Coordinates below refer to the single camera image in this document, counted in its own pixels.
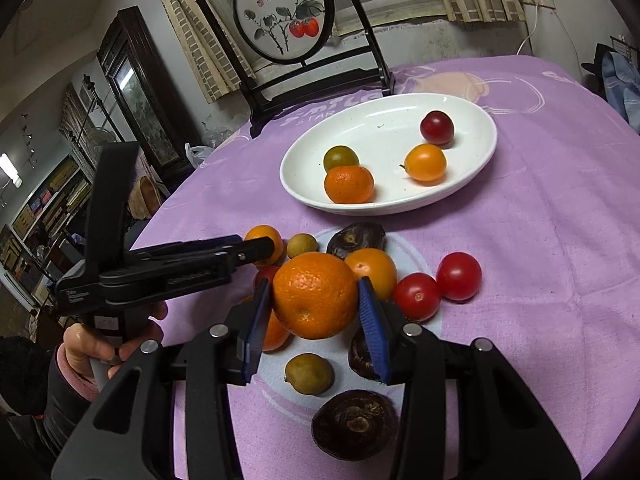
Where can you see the round painted screen on stand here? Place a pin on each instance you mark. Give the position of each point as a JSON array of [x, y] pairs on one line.
[[280, 5]]

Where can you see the dark water chestnut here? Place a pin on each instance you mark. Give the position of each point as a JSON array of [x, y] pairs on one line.
[[355, 425], [360, 352], [356, 240]]

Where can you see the purple printed blanket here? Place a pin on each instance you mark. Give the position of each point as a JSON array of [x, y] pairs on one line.
[[525, 240]]

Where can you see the white plastic bag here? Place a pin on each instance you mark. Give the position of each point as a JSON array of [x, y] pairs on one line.
[[199, 154]]

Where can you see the large orange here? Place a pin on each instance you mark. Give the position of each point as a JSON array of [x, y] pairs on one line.
[[315, 295]]

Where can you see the white oval plate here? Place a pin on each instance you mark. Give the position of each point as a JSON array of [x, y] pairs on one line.
[[380, 125]]

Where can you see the bookshelf with books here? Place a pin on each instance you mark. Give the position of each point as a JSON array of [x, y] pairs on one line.
[[45, 210]]

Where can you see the green cherry tomato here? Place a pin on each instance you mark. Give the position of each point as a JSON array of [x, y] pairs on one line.
[[340, 156]]

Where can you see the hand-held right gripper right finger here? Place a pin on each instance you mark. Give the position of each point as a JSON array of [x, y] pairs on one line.
[[372, 335]]

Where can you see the dark wooden framed cabinet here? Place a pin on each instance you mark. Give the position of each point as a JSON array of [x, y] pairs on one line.
[[150, 110]]

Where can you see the glass display shelf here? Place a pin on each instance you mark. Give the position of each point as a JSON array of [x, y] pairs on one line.
[[87, 115]]

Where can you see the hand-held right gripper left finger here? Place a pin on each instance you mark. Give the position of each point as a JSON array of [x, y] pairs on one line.
[[254, 332]]

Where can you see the green kumquat top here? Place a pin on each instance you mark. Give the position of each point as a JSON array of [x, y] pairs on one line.
[[302, 246]]

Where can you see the yellow cherry tomato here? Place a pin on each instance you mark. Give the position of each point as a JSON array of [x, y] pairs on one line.
[[425, 162]]

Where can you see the medium smooth orange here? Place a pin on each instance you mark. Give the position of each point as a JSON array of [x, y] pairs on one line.
[[278, 334], [376, 269]]

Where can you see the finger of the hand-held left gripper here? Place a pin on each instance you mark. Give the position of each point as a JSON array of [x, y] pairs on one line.
[[200, 275], [210, 246]]

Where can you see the blue clothing pile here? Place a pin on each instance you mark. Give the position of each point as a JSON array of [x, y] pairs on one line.
[[617, 80]]

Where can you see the person's left forearm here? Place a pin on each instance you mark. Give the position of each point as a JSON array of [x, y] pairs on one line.
[[45, 390]]

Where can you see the white tube lamp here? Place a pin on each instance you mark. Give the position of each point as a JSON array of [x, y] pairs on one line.
[[10, 169]]

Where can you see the tan longan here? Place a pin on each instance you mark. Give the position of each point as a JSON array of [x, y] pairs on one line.
[[308, 374]]

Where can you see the small mandarin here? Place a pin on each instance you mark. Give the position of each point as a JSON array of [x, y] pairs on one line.
[[349, 186]]

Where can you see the small orange kumquat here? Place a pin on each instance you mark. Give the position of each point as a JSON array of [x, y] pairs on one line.
[[260, 236]]

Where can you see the wicker basket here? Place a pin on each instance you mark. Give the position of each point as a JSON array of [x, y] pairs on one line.
[[142, 197]]

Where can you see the person's left hand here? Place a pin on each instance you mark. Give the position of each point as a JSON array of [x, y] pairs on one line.
[[80, 347]]

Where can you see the dark red cherry tomato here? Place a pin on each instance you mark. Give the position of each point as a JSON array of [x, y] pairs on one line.
[[436, 127]]

